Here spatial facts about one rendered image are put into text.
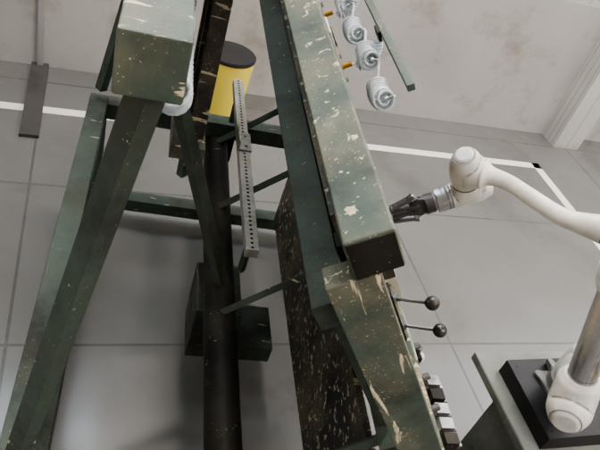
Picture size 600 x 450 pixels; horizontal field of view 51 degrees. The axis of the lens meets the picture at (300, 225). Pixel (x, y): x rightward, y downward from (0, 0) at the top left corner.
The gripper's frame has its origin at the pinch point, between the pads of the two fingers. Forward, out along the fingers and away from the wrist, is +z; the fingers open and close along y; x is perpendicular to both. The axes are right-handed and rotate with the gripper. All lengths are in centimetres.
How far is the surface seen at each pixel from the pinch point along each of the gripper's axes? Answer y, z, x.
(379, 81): 69, -10, 23
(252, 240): 5.4, 48.5, -3.4
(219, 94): -55, 84, -234
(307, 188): 61, 15, 47
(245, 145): 6, 48, -65
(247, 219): 6, 49, -16
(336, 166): 82, 5, 69
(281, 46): 61, 15, -33
